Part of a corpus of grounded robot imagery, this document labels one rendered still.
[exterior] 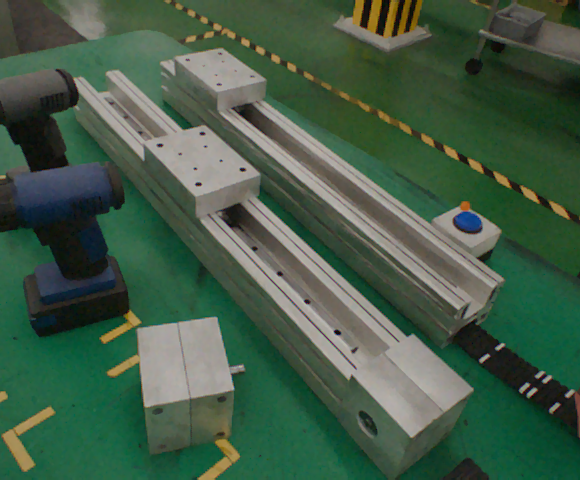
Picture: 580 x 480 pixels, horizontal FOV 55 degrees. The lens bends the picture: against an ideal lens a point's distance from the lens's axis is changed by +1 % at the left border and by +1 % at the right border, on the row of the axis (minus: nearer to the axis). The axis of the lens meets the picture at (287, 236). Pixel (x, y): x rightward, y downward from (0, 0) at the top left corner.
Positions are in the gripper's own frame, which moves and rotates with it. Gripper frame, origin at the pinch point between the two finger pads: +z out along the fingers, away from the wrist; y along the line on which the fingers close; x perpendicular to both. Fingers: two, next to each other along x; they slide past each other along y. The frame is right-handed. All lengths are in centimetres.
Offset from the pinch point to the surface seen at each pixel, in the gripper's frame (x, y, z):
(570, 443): -0.9, 2.3, 3.1
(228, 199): -51, 19, -7
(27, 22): -350, -33, 79
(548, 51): -144, -255, 54
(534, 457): -2.3, 7.7, 3.1
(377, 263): -32.7, 5.1, -1.9
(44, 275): -52, 45, -4
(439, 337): -19.8, 5.1, 1.3
